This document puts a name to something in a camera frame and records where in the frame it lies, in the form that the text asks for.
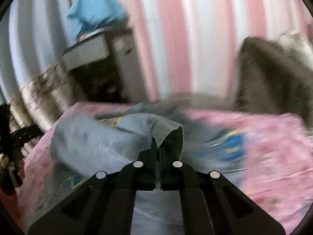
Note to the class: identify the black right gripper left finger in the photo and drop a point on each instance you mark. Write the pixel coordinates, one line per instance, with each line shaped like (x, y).
(102, 205)

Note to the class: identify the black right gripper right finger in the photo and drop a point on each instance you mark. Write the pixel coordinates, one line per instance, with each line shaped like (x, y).
(210, 203)

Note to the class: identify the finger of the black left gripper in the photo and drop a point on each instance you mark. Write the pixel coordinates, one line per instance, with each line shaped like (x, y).
(11, 145)

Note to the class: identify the blue denim jacket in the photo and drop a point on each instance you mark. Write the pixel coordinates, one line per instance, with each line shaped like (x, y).
(83, 145)

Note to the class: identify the brown patterned curtain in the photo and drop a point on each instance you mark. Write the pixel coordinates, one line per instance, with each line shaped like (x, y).
(44, 99)

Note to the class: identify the pink floral bed sheet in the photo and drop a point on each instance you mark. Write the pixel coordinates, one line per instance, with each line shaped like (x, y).
(277, 170)

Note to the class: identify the black silver air cooler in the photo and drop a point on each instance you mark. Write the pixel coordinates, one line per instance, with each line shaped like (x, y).
(107, 68)

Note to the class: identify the dark grey fuzzy blanket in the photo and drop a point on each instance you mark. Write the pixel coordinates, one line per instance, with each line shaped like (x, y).
(272, 82)

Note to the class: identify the light blue cloth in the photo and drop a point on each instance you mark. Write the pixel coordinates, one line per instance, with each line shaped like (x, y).
(90, 15)

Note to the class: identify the white cloth bundle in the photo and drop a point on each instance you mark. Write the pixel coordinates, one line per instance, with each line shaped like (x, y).
(297, 47)

